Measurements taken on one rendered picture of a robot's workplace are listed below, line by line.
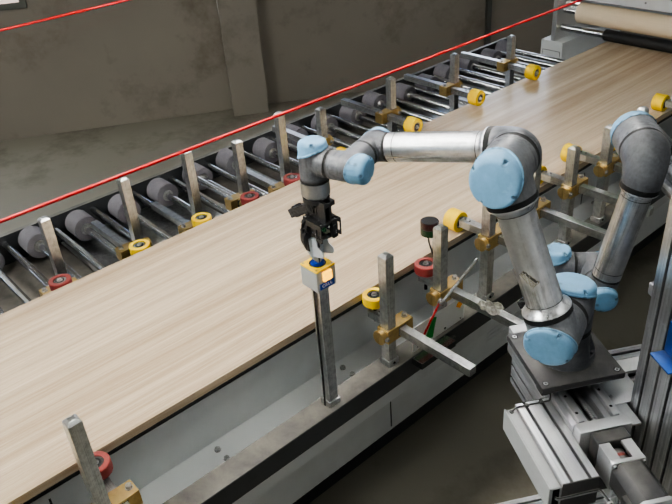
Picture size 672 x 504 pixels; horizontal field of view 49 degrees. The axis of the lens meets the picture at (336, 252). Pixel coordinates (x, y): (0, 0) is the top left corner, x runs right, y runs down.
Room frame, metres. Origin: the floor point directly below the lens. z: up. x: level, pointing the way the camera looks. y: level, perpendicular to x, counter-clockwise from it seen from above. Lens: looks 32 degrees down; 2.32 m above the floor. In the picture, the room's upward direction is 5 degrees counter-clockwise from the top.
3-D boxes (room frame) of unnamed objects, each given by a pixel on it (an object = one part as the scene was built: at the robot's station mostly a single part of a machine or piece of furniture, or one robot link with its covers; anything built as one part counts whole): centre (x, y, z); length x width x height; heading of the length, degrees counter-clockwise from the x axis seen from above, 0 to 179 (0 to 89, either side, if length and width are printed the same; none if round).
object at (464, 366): (1.81, -0.24, 0.82); 0.43 x 0.03 x 0.04; 39
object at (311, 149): (1.68, 0.04, 1.54); 0.09 x 0.08 x 0.11; 58
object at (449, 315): (1.98, -0.33, 0.75); 0.26 x 0.01 x 0.10; 129
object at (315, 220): (1.67, 0.03, 1.38); 0.09 x 0.08 x 0.12; 39
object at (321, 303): (1.69, 0.05, 0.93); 0.05 x 0.04 x 0.45; 129
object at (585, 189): (2.47, -0.99, 0.95); 0.50 x 0.04 x 0.04; 39
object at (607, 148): (2.65, -1.11, 0.89); 0.03 x 0.03 x 0.48; 39
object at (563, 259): (1.73, -0.63, 1.12); 0.09 x 0.08 x 0.11; 81
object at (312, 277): (1.69, 0.05, 1.18); 0.07 x 0.07 x 0.08; 39
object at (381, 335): (1.87, -0.16, 0.83); 0.13 x 0.06 x 0.05; 129
